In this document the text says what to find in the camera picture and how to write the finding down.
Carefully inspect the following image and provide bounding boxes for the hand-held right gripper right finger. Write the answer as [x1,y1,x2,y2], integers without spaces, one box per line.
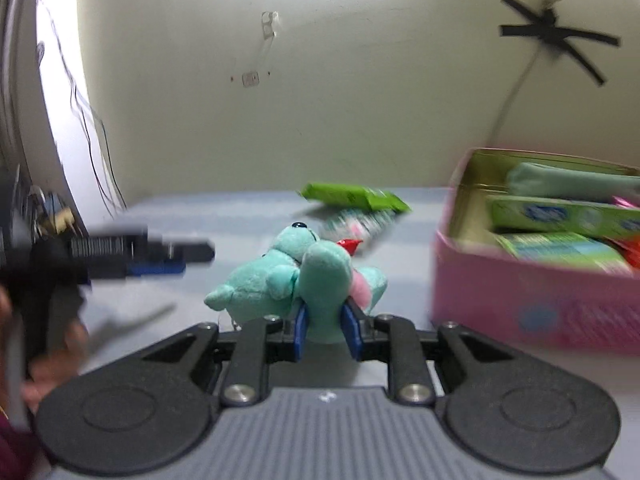
[341,301,518,407]

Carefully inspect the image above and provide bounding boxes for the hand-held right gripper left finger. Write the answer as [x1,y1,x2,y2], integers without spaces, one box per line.
[140,304,309,407]

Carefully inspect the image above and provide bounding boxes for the pink tin box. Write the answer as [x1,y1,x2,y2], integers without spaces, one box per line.
[431,147,640,357]

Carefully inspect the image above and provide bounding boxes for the clear wall hook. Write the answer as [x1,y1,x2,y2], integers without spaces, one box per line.
[260,10,281,42]

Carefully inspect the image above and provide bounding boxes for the teal plush toy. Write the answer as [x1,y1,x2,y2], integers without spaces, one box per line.
[204,222,389,344]

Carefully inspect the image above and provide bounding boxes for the red box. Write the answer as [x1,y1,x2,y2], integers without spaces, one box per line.
[609,236,640,269]

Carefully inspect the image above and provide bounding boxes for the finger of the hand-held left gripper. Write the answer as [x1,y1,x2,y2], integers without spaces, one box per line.
[87,231,216,266]
[89,261,187,282]

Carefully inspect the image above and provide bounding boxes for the mint green pouch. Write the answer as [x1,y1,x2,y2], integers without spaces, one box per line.
[506,162,640,202]

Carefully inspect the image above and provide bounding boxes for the green box with blue print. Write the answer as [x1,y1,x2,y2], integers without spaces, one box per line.
[494,231,637,277]

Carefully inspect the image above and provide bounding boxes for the green and blue carton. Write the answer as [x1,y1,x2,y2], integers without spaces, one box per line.
[486,194,640,241]

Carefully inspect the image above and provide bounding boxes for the black hanging wires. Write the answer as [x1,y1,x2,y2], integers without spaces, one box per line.
[37,42,129,211]

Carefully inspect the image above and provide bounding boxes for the black tape cross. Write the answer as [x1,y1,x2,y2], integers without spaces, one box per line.
[500,0,621,87]

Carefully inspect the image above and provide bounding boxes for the person's left hand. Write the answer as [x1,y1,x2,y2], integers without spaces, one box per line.
[0,287,92,413]

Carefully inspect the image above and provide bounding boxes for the green snack packet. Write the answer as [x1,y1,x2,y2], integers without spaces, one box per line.
[299,182,412,214]

